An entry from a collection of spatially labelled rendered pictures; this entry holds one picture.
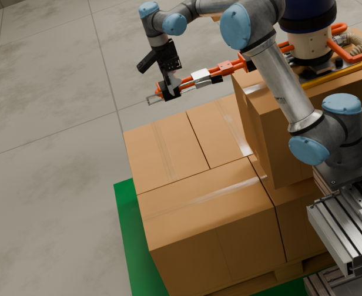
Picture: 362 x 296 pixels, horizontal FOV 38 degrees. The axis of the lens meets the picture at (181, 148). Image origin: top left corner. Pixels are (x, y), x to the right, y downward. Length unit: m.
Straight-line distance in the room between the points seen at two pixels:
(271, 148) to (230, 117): 0.88
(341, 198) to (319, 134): 0.30
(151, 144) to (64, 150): 1.42
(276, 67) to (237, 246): 1.16
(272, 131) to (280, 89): 0.55
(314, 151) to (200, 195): 1.06
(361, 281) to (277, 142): 0.77
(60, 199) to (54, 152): 0.61
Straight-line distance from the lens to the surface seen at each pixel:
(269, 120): 2.04
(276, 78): 1.54
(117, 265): 3.15
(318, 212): 1.78
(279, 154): 2.16
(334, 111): 1.65
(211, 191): 2.53
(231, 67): 2.08
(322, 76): 2.14
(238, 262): 2.57
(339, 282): 2.49
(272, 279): 2.79
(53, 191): 3.89
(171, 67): 2.01
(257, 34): 1.51
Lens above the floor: 2.24
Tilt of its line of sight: 36 degrees down
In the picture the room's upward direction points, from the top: 19 degrees counter-clockwise
